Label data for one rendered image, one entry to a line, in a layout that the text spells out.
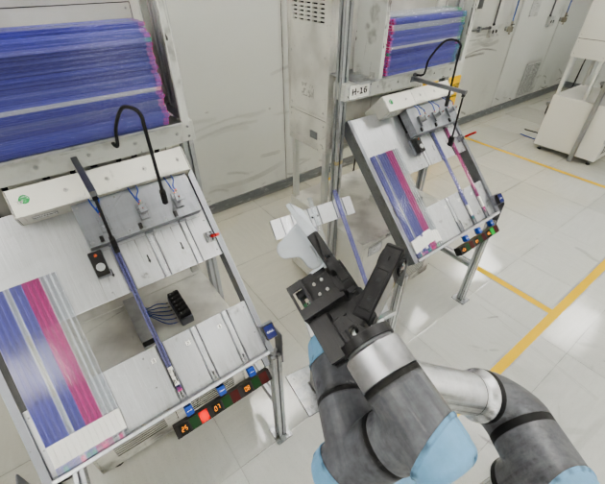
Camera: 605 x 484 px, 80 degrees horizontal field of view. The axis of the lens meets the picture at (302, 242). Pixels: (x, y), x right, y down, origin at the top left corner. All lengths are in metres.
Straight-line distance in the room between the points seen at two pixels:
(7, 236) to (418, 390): 1.13
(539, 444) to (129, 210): 1.12
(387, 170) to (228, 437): 1.47
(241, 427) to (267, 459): 0.20
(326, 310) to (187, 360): 0.83
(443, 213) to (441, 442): 1.54
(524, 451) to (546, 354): 1.83
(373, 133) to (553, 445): 1.38
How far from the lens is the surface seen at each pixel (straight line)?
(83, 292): 1.23
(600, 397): 2.56
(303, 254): 0.47
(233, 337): 1.27
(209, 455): 1.96
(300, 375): 2.08
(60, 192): 1.21
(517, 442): 0.78
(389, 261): 0.48
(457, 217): 1.95
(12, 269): 1.27
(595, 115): 4.98
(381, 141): 1.79
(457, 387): 0.69
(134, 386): 1.24
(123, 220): 1.20
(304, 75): 1.91
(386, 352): 0.43
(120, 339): 1.62
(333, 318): 0.47
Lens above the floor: 1.79
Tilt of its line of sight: 38 degrees down
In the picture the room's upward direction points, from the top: straight up
